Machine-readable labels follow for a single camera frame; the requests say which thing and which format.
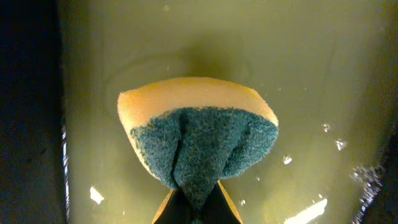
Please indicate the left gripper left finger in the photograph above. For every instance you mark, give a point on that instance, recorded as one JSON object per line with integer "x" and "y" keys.
{"x": 175, "y": 209}

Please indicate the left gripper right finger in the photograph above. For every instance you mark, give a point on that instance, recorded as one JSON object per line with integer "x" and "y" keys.
{"x": 219, "y": 208}

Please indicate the green yellow sponge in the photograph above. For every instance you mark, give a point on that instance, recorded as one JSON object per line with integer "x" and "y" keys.
{"x": 189, "y": 133}

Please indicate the dark green tray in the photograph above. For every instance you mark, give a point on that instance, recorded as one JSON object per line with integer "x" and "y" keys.
{"x": 328, "y": 69}

